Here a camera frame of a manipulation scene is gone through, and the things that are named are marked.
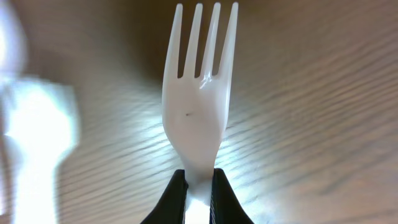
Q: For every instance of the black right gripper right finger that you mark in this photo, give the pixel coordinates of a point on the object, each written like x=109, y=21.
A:
x=225, y=207

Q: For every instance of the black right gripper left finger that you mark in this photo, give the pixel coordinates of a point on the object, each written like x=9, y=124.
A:
x=170, y=208

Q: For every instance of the white plastic spoon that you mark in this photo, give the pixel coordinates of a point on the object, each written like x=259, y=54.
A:
x=41, y=129

